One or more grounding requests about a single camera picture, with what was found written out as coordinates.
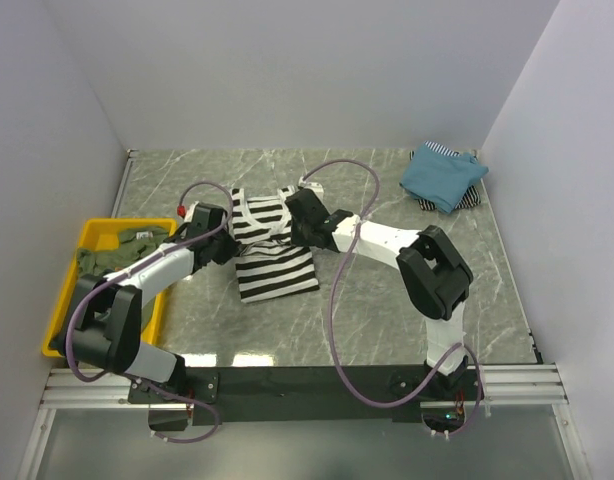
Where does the black white striped garment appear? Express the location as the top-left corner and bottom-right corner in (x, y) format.
(230, 186), (319, 303)

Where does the teal ribbed tank top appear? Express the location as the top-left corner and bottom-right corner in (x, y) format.
(399, 142), (489, 214)

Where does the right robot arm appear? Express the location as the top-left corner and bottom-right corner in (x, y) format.
(285, 188), (473, 399)

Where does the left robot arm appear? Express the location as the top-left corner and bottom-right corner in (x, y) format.
(49, 203), (239, 402)

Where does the olive green garment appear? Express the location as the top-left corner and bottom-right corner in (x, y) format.
(75, 225), (174, 331)

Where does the yellow plastic bin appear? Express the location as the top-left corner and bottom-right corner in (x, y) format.
(42, 218), (177, 358)

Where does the blue white striped folded garment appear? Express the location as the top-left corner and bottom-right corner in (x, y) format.
(425, 141), (460, 157)

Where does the dark striped folded garment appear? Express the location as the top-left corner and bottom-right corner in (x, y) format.
(417, 185), (481, 211)

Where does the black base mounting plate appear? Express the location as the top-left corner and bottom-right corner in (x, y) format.
(128, 365), (483, 423)

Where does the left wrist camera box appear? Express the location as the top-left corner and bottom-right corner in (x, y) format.
(176, 202), (198, 223)

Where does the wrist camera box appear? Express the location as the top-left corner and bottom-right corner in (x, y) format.
(176, 202), (198, 223)
(298, 177), (324, 200)

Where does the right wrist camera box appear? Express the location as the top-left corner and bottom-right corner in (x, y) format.
(298, 177), (324, 200)

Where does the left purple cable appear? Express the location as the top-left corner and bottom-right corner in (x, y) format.
(65, 181), (235, 444)

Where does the aluminium rail frame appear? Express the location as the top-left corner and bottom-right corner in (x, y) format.
(40, 364), (569, 410)

